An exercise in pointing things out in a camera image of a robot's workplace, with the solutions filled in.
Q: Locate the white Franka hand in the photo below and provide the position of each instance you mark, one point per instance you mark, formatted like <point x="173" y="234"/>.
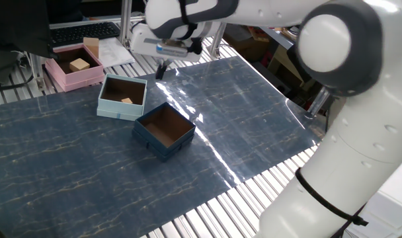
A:
<point x="139" y="38"/>

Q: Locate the small wooden cube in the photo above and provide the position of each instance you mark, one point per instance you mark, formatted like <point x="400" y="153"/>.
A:
<point x="127" y="100"/>

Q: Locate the light blue box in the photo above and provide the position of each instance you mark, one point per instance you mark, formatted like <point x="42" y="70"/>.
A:
<point x="120" y="110"/>

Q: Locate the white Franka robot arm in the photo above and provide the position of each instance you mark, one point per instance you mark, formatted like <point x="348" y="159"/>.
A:
<point x="353" y="148"/>

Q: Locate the grey finned box blue end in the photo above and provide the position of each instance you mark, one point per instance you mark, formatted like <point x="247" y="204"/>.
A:
<point x="171" y="50"/>

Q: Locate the dark blue open box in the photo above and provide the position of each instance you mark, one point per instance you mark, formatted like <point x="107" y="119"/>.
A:
<point x="161" y="148"/>

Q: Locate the pink open box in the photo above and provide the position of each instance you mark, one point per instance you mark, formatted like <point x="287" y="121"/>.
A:
<point x="75" y="81"/>

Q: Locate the white paper sheet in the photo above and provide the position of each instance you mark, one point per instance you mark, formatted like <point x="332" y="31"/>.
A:
<point x="116" y="53"/>

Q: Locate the tall wooden block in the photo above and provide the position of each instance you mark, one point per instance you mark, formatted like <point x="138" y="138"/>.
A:
<point x="92" y="44"/>

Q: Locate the large wooden cube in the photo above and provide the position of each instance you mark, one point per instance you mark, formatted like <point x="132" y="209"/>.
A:
<point x="79" y="65"/>

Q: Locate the black computer keyboard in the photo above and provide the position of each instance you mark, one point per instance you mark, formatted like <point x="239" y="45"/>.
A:
<point x="82" y="33"/>

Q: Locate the blue marble pattern mat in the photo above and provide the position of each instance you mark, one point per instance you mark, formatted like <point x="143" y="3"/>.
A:
<point x="88" y="182"/>

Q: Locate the black computer monitor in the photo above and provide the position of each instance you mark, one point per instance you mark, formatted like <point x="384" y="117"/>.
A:
<point x="16" y="26"/>

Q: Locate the aluminium frame post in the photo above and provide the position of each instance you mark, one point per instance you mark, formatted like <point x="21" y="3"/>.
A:
<point x="125" y="20"/>
<point x="217" y="43"/>
<point x="37" y="72"/>
<point x="316" y="102"/>

